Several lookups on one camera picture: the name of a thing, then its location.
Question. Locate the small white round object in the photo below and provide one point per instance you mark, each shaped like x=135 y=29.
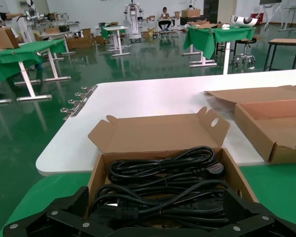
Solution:
x=225 y=26

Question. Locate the stacked brown cardboard boxes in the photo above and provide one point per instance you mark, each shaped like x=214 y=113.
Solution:
x=79 y=42

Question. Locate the white robot with arms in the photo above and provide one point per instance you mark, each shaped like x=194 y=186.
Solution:
x=32 y=12

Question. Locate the wooden top black stool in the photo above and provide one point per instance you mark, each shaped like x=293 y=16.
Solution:
x=286 y=42

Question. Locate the white curved shell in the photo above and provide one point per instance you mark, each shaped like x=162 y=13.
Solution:
x=244 y=21

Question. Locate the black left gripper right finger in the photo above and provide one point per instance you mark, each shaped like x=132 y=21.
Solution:
x=246 y=217

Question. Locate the green table mat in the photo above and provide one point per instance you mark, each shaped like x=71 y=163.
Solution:
x=273 y=197

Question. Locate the open brown cardboard box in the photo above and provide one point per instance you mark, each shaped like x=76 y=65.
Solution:
x=254 y=133
x=162 y=133

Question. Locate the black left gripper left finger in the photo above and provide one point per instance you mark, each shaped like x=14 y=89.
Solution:
x=51 y=222

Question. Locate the green table cloth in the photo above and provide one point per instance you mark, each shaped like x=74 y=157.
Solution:
x=113 y=30
x=19 y=56
x=199 y=42

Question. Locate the large brown cardboard box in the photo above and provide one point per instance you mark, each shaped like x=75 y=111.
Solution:
x=2 y=38

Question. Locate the black rolling stool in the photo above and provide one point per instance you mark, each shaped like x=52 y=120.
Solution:
x=245 y=40

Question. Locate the white humanoid robot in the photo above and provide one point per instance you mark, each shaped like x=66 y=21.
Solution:
x=134 y=22

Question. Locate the red cabinet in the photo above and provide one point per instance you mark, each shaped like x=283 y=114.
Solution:
x=257 y=17

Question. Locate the flattened cardboard pieces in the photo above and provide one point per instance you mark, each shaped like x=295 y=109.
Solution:
x=202 y=24

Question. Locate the small white robot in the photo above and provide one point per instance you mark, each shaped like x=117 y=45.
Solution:
x=192 y=5

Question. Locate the white frame desk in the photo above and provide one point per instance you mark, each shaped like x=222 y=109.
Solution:
x=293 y=10

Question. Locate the white frame work table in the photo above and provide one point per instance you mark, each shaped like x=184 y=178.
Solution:
x=27 y=79
x=118 y=47
x=227 y=59

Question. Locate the silver binder clip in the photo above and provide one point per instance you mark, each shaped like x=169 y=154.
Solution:
x=87 y=88
x=66 y=110
x=81 y=94
x=74 y=101

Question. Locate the seated person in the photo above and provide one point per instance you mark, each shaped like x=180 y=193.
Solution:
x=164 y=17

